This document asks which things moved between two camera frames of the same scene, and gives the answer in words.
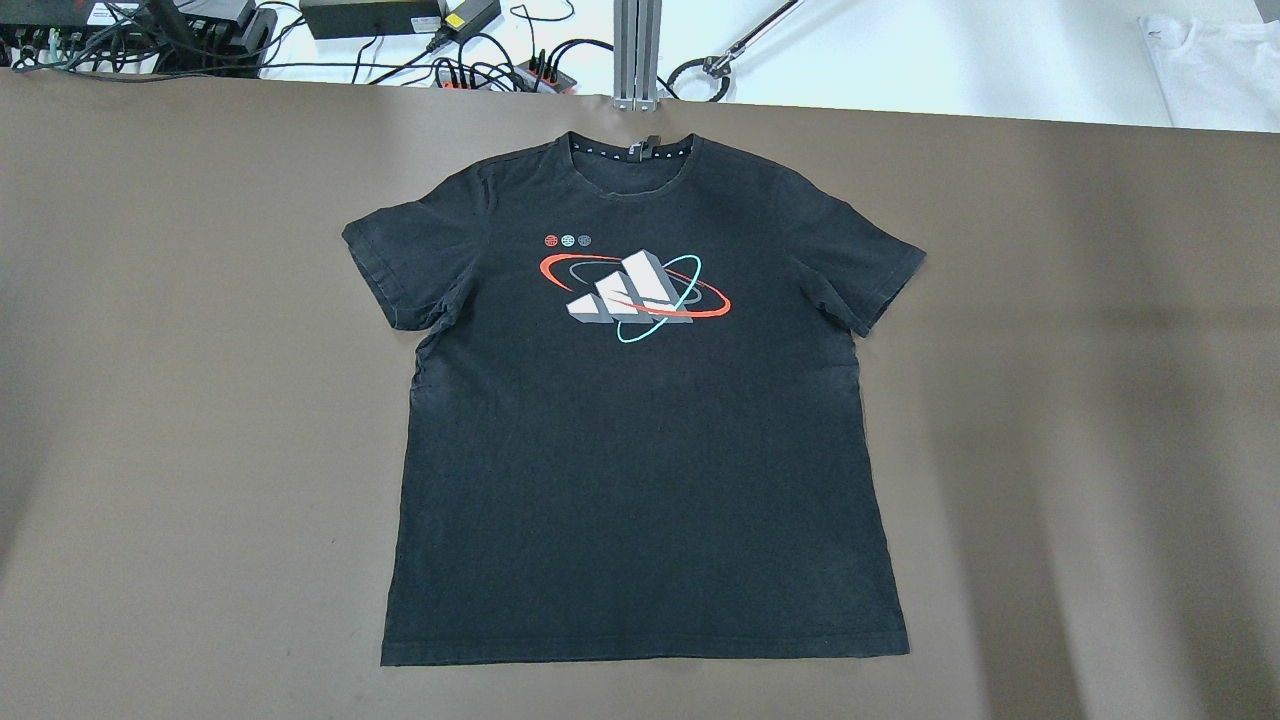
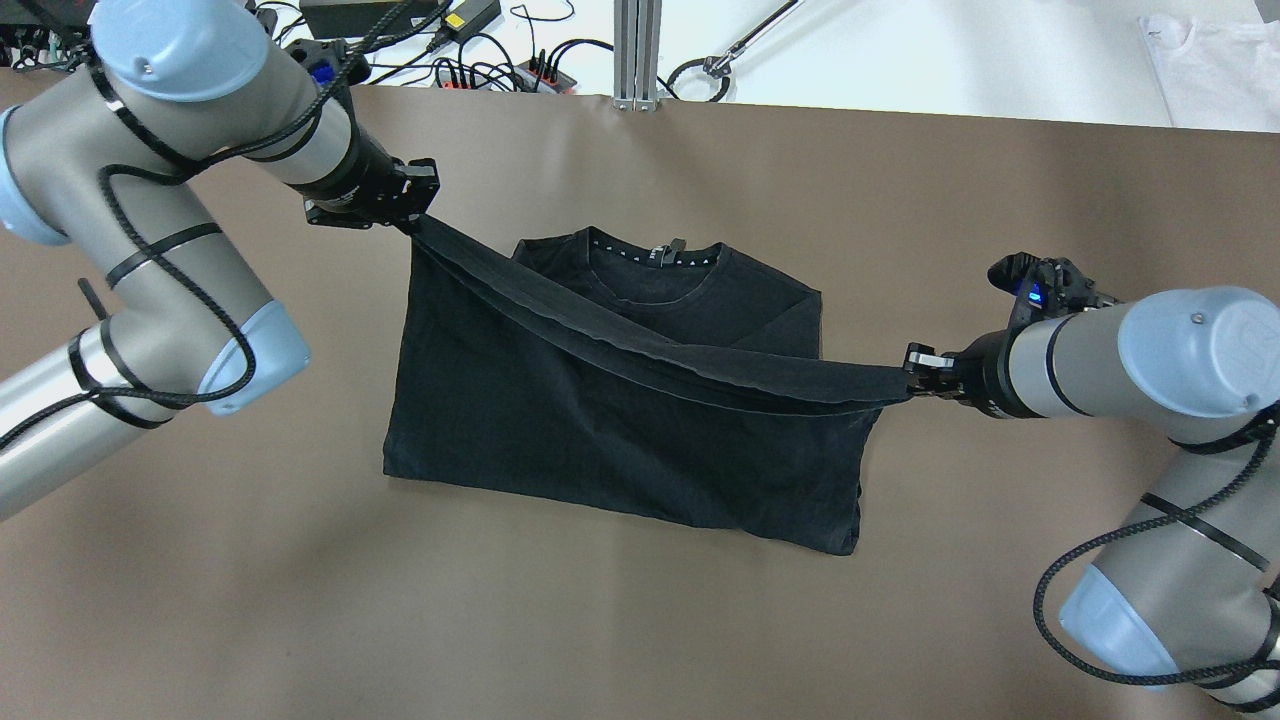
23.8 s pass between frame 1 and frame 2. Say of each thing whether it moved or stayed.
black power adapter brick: stayed
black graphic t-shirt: moved
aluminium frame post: stayed
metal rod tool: stayed
